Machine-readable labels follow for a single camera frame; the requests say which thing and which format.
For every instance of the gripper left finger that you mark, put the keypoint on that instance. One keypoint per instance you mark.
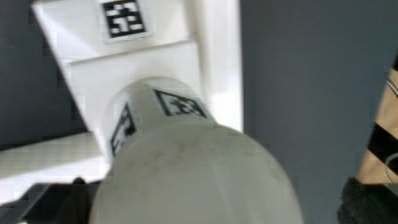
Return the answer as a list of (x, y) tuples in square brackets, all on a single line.
[(33, 209)]

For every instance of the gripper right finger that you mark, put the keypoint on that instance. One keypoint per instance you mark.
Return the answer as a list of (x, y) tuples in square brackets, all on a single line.
[(369, 204)]

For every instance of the tan taped surface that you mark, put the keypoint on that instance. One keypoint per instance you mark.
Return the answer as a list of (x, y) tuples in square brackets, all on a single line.
[(380, 168)]

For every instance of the white lamp bulb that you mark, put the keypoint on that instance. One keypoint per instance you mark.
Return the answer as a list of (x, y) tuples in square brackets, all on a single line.
[(195, 174)]

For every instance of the white lamp base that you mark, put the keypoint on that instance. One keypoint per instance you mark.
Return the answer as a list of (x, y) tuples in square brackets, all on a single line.
[(131, 39)]

